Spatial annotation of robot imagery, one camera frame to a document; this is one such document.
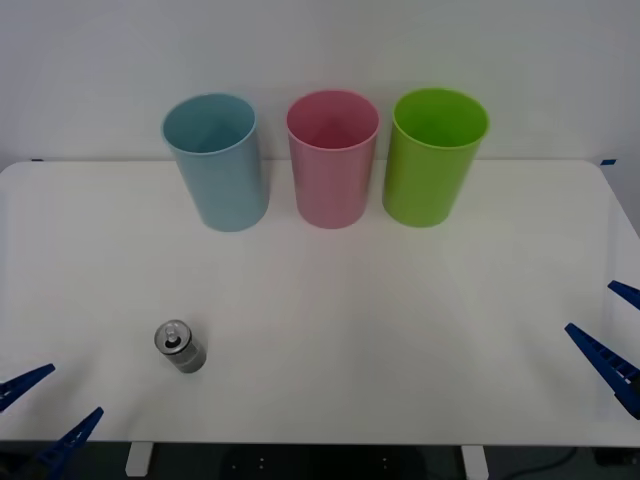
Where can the pink plastic bin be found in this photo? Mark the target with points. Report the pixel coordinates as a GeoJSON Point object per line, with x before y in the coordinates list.
{"type": "Point", "coordinates": [331, 185]}

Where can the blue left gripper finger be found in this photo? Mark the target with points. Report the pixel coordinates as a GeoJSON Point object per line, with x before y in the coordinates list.
{"type": "Point", "coordinates": [70, 440]}
{"type": "Point", "coordinates": [22, 382]}

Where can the white table leg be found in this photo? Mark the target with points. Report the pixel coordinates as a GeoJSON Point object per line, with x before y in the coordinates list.
{"type": "Point", "coordinates": [474, 461]}
{"type": "Point", "coordinates": [138, 459]}

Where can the silver grey drink can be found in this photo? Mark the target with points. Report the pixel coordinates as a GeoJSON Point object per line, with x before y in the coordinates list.
{"type": "Point", "coordinates": [182, 350]}

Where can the green plastic bin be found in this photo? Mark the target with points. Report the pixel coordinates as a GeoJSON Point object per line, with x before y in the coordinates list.
{"type": "Point", "coordinates": [425, 185]}

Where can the pale blue plastic bin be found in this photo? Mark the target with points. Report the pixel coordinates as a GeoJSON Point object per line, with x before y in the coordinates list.
{"type": "Point", "coordinates": [225, 185]}

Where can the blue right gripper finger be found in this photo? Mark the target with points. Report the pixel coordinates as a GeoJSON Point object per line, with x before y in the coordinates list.
{"type": "Point", "coordinates": [605, 360]}
{"type": "Point", "coordinates": [627, 292]}

